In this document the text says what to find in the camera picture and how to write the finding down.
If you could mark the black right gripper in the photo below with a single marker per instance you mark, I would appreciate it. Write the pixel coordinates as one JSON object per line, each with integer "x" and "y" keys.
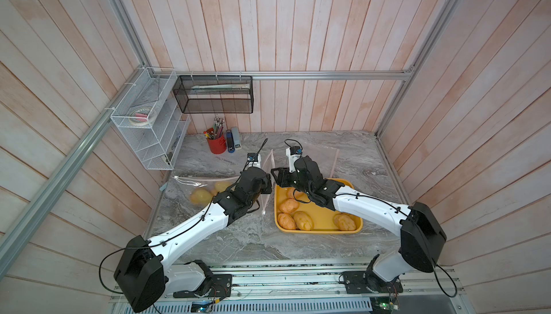
{"x": 284, "y": 175}

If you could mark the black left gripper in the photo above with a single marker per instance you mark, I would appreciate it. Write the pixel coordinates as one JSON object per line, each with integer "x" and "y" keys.
{"x": 267, "y": 189}

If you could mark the clear zipper bag pink zip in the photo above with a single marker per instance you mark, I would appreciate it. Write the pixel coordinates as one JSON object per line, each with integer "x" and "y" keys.
{"x": 200, "y": 191}

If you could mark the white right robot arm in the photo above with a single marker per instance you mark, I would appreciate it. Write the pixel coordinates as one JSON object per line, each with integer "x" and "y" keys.
{"x": 421, "y": 236}

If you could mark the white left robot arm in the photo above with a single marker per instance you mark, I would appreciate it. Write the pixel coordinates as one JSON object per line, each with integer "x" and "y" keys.
{"x": 144, "y": 273}

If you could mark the clear zipper bag pink dots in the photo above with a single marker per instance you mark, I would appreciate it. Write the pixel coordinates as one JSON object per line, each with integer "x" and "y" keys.
{"x": 326, "y": 157}

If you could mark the pale pink potato upper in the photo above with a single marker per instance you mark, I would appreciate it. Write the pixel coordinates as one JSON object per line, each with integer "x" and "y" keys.
{"x": 289, "y": 206}

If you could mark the yellow plastic tray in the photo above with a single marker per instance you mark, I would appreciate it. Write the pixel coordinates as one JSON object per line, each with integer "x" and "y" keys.
{"x": 322, "y": 218}

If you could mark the yellow potato front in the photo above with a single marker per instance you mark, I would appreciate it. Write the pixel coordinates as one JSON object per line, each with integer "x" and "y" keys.
{"x": 303, "y": 221}

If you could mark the brown potato front left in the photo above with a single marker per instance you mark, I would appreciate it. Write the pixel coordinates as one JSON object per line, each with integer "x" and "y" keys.
{"x": 286, "y": 221}

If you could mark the brown potato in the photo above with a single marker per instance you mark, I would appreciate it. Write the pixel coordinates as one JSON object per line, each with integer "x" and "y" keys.
{"x": 286, "y": 221}
{"x": 344, "y": 223}

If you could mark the red pen cup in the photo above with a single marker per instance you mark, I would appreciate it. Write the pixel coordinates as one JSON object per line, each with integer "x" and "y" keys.
{"x": 217, "y": 146}

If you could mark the blue black stapler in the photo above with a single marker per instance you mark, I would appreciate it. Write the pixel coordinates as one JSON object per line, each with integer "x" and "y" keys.
{"x": 230, "y": 141}

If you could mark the brown potato back right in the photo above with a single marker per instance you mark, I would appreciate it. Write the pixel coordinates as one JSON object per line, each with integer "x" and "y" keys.
{"x": 344, "y": 223}

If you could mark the tape roll on shelf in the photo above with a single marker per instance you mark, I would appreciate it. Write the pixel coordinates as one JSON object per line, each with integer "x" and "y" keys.
{"x": 142, "y": 116}

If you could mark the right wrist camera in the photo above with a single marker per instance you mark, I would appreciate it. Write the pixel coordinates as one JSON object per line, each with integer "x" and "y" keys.
{"x": 293, "y": 153}

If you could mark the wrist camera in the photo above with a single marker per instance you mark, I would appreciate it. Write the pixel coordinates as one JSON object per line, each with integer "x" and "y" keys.
{"x": 293, "y": 153}
{"x": 253, "y": 160}

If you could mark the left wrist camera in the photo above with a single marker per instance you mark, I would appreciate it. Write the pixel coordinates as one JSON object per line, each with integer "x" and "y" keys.
{"x": 253, "y": 160}

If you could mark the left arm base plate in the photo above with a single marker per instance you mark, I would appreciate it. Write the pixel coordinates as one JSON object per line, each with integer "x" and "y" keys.
{"x": 196, "y": 280}

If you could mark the black mesh wall basket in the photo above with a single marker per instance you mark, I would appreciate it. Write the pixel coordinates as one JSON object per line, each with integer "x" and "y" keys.
{"x": 214, "y": 94}

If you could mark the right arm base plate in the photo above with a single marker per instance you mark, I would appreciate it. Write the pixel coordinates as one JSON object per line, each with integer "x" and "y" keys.
{"x": 366, "y": 282}

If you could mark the white wire shelf rack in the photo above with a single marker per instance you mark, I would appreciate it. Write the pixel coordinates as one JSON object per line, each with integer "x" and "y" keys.
{"x": 157, "y": 145}

